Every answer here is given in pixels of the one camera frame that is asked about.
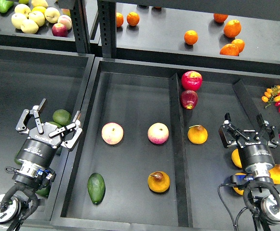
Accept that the peach on shelf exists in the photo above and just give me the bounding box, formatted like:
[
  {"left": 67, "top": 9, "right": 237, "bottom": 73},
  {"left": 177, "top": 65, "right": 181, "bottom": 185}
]
[{"left": 57, "top": 15, "right": 72, "bottom": 30}]

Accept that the orange front right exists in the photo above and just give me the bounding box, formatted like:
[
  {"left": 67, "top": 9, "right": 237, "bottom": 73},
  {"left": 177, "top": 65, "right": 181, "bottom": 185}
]
[{"left": 220, "top": 43, "right": 240, "bottom": 56}]

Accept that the black middle tray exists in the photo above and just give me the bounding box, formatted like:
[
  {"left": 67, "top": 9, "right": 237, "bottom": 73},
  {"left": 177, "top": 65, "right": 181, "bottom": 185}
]
[{"left": 51, "top": 58, "right": 280, "bottom": 231}]

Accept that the pink apple right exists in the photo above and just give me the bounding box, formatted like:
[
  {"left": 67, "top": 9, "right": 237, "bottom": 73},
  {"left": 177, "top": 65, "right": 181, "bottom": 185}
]
[{"left": 147, "top": 123, "right": 169, "bottom": 144}]

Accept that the pink apple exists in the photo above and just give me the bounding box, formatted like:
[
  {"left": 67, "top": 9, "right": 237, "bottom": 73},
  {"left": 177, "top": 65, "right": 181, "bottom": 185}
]
[
  {"left": 147, "top": 123, "right": 169, "bottom": 144},
  {"left": 101, "top": 122, "right": 123, "bottom": 145}
]

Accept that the yellow pear upper right compartment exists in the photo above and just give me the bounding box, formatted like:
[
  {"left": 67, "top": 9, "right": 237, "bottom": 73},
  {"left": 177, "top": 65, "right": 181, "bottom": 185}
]
[{"left": 187, "top": 125, "right": 208, "bottom": 144}]

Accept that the green avocado long left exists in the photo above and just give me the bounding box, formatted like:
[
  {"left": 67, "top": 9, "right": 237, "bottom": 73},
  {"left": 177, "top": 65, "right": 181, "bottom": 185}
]
[{"left": 14, "top": 152, "right": 22, "bottom": 165}]

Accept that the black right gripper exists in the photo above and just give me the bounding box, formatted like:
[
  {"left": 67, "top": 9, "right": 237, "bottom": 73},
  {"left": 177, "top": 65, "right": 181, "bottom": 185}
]
[{"left": 218, "top": 113, "right": 280, "bottom": 168}]

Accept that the pale yellow pear left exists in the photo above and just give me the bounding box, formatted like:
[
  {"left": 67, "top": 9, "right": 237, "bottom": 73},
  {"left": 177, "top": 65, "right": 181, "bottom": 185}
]
[{"left": 11, "top": 13, "right": 27, "bottom": 29}]

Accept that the yellow pear under gripper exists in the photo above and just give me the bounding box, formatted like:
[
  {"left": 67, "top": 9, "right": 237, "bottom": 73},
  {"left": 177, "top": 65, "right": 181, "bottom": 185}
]
[{"left": 231, "top": 149, "right": 242, "bottom": 169}]

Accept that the black shelf post left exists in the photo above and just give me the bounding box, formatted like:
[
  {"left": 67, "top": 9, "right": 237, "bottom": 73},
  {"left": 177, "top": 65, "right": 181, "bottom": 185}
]
[{"left": 58, "top": 0, "right": 91, "bottom": 53}]

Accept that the dark green avocado bottom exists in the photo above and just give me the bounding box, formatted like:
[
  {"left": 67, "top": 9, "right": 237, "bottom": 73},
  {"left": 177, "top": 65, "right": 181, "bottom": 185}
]
[{"left": 36, "top": 185, "right": 51, "bottom": 198}]

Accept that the green avocado top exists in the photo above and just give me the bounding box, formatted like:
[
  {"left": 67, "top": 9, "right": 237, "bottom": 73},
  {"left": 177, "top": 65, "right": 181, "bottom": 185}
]
[{"left": 53, "top": 109, "right": 71, "bottom": 126}]

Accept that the black tray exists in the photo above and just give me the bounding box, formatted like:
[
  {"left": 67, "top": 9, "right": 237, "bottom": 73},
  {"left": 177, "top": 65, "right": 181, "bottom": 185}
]
[
  {"left": 51, "top": 58, "right": 280, "bottom": 231},
  {"left": 0, "top": 44, "right": 96, "bottom": 223}
]

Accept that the large orange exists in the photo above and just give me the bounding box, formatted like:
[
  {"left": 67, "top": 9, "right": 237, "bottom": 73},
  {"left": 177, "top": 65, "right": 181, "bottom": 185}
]
[{"left": 224, "top": 19, "right": 241, "bottom": 38}]

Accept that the cherry tomato bunch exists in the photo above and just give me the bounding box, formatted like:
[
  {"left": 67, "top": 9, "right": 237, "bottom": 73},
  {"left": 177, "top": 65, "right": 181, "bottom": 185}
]
[{"left": 261, "top": 85, "right": 280, "bottom": 113}]

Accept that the pale yellow pear middle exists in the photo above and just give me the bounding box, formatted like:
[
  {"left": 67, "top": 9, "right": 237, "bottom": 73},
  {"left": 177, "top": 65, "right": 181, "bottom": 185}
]
[{"left": 28, "top": 11, "right": 45, "bottom": 27}]

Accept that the pale yellow pear front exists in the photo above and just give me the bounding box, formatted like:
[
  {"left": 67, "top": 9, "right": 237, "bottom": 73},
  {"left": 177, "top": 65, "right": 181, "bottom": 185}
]
[{"left": 20, "top": 19, "right": 39, "bottom": 34}]

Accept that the red apple on shelf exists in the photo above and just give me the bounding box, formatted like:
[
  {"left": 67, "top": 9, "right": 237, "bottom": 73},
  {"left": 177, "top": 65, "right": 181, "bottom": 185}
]
[{"left": 52, "top": 23, "right": 68, "bottom": 38}]

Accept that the orange middle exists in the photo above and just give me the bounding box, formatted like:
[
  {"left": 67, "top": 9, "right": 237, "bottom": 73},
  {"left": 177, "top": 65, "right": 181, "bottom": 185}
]
[{"left": 184, "top": 30, "right": 198, "bottom": 45}]

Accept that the black left tray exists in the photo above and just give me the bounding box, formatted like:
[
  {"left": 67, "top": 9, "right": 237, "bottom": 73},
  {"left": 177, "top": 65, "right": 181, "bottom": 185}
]
[{"left": 0, "top": 44, "right": 96, "bottom": 223}]

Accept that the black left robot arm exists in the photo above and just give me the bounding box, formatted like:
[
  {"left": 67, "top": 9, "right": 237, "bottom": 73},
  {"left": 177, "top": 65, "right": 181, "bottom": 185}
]
[{"left": 0, "top": 99, "right": 83, "bottom": 231}]

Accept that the black tray divider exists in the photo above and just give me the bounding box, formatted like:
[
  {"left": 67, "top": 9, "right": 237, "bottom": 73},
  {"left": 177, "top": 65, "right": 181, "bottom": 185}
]
[{"left": 169, "top": 74, "right": 192, "bottom": 228}]

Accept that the dark red apple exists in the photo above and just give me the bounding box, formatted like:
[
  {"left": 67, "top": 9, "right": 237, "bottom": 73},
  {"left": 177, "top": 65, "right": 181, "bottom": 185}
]
[{"left": 180, "top": 90, "right": 198, "bottom": 110}]

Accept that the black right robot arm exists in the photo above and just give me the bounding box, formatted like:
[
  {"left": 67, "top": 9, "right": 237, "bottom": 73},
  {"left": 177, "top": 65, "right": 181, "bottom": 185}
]
[{"left": 219, "top": 113, "right": 280, "bottom": 231}]

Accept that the pink apple left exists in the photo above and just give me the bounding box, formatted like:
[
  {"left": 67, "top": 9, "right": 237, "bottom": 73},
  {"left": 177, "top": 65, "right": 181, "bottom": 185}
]
[{"left": 101, "top": 122, "right": 123, "bottom": 145}]

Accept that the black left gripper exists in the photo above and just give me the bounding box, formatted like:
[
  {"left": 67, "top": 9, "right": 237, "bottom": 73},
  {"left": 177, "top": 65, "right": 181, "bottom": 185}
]
[{"left": 15, "top": 98, "right": 83, "bottom": 168}]

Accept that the orange right small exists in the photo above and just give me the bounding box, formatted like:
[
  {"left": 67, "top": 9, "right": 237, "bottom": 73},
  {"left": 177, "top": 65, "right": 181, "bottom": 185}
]
[{"left": 231, "top": 38, "right": 245, "bottom": 53}]

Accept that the bright red apple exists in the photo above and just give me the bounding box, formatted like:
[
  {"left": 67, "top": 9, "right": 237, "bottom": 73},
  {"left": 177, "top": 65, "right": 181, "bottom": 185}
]
[{"left": 181, "top": 71, "right": 202, "bottom": 91}]

